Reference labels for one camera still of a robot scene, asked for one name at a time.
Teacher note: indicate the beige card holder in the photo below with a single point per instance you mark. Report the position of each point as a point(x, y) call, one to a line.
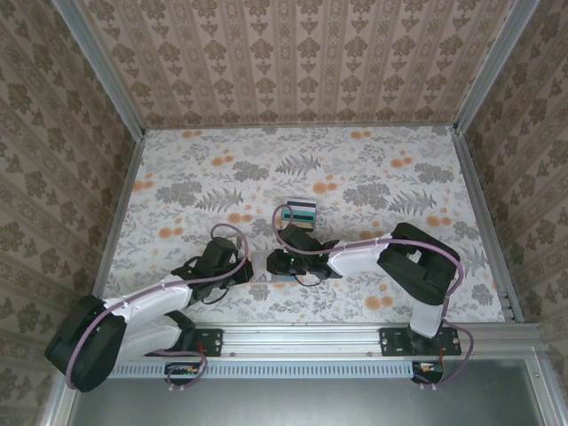
point(259, 266)

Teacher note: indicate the grey card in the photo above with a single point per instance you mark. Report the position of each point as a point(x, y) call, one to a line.
point(262, 268)

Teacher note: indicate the light blue card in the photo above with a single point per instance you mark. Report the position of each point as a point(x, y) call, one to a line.
point(284, 278)

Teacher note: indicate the black white striped card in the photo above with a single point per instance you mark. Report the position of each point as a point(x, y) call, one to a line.
point(302, 207)

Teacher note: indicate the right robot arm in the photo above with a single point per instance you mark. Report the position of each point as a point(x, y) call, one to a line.
point(355, 264)

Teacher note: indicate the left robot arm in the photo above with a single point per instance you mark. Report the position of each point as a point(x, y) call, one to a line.
point(151, 302)

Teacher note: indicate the orange card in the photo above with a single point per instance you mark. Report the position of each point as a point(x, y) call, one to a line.
point(310, 226)

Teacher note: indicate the teal card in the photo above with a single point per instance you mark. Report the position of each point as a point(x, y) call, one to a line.
point(304, 216)

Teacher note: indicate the grey metal panel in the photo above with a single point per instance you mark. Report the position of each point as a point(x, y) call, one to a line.
point(310, 399)

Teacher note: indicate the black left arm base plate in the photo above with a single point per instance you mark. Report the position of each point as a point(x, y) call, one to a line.
point(213, 341)

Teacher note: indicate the aluminium mounting rail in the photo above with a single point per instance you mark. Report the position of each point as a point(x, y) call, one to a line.
point(302, 339)

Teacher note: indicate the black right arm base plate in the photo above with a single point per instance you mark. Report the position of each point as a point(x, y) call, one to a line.
point(390, 341)

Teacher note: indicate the aluminium side rail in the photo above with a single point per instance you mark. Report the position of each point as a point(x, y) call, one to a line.
point(128, 177)
point(468, 177)

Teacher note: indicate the aluminium frame post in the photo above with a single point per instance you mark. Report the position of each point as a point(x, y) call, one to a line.
point(492, 62)
point(97, 66)

